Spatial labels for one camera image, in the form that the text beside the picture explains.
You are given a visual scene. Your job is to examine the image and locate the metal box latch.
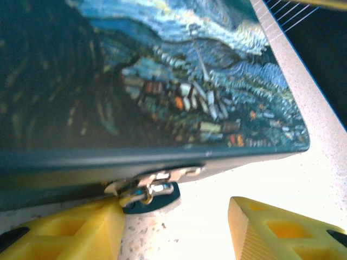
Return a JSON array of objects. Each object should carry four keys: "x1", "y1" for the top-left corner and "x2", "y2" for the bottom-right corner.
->
[{"x1": 104, "y1": 165, "x2": 206, "y2": 196}]

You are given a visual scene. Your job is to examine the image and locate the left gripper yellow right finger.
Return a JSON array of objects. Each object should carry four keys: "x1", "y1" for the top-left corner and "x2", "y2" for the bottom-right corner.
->
[{"x1": 228, "y1": 197, "x2": 347, "y2": 260}]

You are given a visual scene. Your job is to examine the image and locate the starry night tin box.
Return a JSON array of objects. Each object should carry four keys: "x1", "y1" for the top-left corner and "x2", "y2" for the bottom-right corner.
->
[{"x1": 0, "y1": 0, "x2": 311, "y2": 212}]

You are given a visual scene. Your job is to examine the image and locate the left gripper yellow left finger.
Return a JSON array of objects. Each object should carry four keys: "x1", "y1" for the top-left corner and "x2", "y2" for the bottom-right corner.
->
[{"x1": 0, "y1": 199, "x2": 126, "y2": 260}]

